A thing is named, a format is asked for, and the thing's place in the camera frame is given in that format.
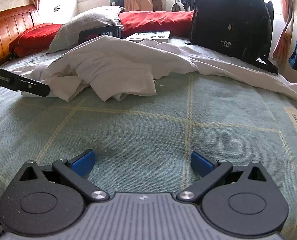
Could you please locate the white printed t-shirt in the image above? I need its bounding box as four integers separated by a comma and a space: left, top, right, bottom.
8, 35, 297, 101

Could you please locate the black zipper pouch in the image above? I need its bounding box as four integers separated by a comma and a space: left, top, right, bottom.
78, 25, 121, 44

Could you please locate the wooden headboard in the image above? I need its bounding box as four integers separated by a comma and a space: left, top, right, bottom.
0, 4, 40, 65

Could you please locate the red pillow near headboard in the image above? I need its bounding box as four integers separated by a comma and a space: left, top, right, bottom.
9, 23, 62, 58

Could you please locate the green checked bed blanket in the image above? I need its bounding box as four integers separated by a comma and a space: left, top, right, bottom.
0, 37, 297, 240

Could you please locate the grey green pillow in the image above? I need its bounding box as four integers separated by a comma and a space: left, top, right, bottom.
48, 6, 125, 53

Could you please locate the orange patterned curtain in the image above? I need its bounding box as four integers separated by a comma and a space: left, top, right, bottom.
272, 0, 295, 66

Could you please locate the paperback book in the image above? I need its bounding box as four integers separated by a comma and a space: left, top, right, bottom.
126, 31, 171, 43

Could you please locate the long red pillow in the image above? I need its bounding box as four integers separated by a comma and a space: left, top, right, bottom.
119, 11, 193, 37

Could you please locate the black backpack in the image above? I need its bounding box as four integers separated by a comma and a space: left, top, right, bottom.
190, 0, 279, 74

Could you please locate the brown cardboard box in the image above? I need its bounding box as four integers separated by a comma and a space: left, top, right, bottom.
123, 0, 166, 11

